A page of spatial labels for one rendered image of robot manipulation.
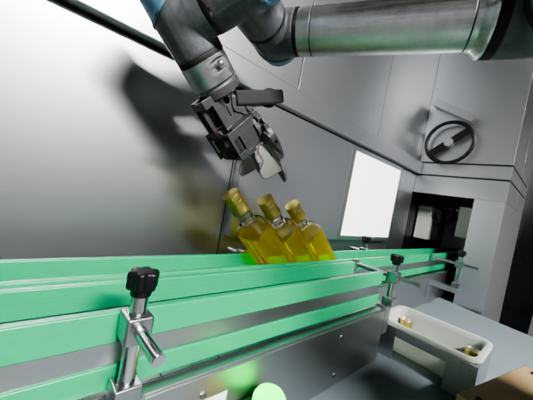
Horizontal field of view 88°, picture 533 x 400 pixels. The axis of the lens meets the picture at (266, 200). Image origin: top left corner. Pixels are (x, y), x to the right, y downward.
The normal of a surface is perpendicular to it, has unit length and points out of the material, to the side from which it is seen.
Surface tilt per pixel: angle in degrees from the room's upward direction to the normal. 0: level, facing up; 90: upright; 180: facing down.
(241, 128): 90
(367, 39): 140
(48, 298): 90
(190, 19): 132
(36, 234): 90
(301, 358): 90
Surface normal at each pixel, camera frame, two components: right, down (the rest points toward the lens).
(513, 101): -0.73, -0.11
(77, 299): 0.66, 0.15
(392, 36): -0.33, 0.74
